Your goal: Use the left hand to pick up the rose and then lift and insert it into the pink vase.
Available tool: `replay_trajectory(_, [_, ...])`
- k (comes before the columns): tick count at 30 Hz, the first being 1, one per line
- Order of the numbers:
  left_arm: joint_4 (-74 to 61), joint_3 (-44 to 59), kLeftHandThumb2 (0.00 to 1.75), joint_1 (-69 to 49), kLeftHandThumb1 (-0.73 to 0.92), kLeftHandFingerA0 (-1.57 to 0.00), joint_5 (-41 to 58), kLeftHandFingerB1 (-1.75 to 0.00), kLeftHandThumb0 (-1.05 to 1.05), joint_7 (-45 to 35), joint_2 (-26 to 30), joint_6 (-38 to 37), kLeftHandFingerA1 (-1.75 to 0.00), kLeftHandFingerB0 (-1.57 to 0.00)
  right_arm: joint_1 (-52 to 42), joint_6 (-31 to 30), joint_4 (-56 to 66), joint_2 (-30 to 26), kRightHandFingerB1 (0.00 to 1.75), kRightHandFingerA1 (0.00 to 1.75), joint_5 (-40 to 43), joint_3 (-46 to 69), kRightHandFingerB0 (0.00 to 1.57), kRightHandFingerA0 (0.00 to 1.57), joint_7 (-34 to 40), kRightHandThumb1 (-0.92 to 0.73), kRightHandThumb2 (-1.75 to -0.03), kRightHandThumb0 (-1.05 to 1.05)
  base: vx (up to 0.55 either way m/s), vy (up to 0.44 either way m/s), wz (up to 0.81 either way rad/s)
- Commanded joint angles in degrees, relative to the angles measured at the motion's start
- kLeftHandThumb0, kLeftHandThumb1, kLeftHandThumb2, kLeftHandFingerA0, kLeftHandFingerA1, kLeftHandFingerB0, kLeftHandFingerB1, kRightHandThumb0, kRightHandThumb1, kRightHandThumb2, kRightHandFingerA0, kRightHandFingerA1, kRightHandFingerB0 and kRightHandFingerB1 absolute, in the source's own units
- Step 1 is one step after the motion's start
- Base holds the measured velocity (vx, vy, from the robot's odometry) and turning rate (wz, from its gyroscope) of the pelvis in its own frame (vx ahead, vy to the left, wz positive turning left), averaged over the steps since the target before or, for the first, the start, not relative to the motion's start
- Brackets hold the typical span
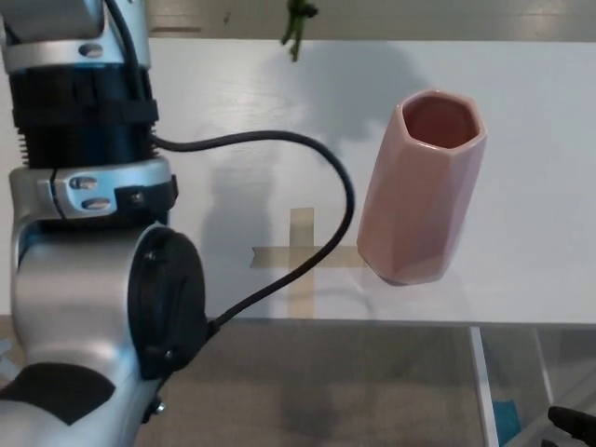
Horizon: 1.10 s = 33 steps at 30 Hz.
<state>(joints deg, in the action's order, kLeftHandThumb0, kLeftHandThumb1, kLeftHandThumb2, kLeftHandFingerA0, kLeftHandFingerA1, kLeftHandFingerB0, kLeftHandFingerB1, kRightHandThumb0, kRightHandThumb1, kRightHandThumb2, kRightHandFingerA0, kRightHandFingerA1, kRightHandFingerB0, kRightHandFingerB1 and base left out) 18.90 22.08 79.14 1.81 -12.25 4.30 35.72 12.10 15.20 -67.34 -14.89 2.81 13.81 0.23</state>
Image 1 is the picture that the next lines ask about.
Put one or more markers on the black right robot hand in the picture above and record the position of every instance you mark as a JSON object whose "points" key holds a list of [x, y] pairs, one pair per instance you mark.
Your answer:
{"points": [[577, 426]]}

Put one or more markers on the white metal table leg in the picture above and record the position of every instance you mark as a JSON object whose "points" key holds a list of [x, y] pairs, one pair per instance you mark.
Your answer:
{"points": [[544, 368], [484, 396]]}

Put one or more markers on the beige masking tape strip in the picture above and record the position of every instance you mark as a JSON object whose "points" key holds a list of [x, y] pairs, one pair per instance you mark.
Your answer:
{"points": [[301, 223], [272, 257]]}

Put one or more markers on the pink faceted ceramic vase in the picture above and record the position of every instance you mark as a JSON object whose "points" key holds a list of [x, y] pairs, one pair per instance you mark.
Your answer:
{"points": [[414, 214]]}

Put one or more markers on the pink artificial rose bouquet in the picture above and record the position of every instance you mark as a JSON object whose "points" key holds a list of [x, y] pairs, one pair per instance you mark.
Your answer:
{"points": [[295, 23]]}

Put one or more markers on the pale blue diagonal frame bar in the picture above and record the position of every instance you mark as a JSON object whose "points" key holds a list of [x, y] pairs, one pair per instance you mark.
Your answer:
{"points": [[5, 358]]}

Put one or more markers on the blue floor tape patch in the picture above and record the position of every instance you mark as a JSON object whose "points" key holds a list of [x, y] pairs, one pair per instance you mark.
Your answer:
{"points": [[507, 416]]}

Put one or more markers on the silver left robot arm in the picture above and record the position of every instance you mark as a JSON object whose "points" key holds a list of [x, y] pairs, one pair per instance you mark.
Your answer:
{"points": [[70, 288]]}

